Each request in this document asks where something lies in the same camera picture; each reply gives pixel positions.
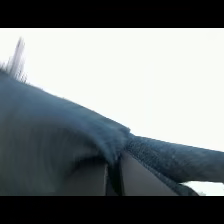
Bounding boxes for blue jeans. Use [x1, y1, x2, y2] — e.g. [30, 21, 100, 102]
[0, 37, 224, 197]

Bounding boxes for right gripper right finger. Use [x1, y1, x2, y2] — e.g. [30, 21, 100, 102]
[119, 150, 179, 197]

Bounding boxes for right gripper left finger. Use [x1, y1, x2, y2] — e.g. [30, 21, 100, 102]
[62, 161, 110, 197]

